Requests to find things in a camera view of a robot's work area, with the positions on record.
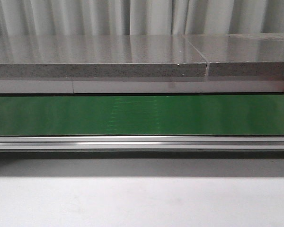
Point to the white pleated curtain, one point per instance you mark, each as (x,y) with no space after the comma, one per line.
(140,17)

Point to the aluminium conveyor frame rail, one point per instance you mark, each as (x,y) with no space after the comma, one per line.
(140,143)

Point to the grey speckled stone counter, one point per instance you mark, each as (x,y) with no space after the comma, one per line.
(130,64)

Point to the green conveyor belt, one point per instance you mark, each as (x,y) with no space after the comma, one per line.
(142,115)

